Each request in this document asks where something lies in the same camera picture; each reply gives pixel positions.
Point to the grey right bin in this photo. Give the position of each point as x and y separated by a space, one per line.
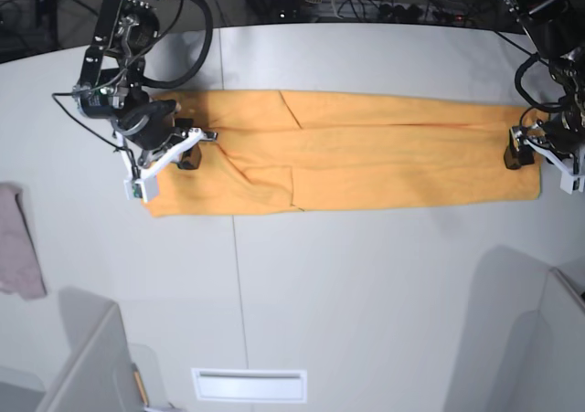
543 367

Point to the grey left bin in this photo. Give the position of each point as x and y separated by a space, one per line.
99 374

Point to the orange pencil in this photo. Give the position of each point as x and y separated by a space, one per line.
141 388

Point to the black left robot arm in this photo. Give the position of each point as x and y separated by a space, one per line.
556 29

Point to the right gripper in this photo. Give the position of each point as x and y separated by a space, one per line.
151 125

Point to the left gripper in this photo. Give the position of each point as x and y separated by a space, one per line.
562 133

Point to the white table label plate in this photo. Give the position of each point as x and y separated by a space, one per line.
251 386

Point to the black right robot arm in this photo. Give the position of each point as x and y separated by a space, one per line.
112 85

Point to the grey bin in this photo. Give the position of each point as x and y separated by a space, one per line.
543 367
99 374

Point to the pink folded cloth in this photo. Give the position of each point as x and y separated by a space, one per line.
20 271

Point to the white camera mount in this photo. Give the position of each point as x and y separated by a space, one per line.
140 181
571 167

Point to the yellow T-shirt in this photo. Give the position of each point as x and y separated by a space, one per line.
287 151

